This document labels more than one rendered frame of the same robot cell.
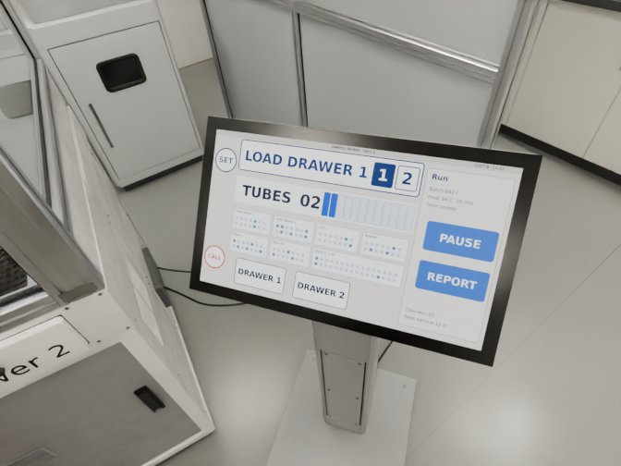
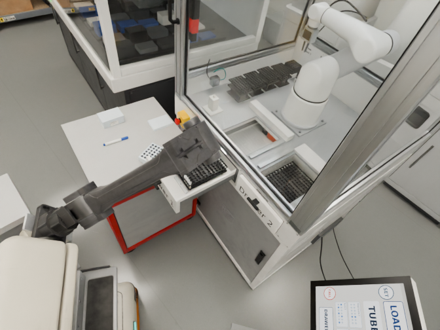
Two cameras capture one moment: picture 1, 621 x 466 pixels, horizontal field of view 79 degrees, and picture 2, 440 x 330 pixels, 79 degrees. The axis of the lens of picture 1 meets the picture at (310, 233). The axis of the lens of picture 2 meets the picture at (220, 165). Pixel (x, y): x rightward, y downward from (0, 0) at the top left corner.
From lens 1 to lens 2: 42 cm
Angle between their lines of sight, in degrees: 45
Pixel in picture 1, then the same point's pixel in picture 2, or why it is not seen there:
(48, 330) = (275, 219)
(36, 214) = (318, 210)
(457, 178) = not seen: outside the picture
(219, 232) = (343, 294)
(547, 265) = not seen: outside the picture
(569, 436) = not seen: outside the picture
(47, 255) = (304, 215)
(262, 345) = (305, 309)
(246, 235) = (346, 311)
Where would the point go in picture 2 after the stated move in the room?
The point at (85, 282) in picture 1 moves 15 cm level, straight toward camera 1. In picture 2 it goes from (300, 228) to (282, 257)
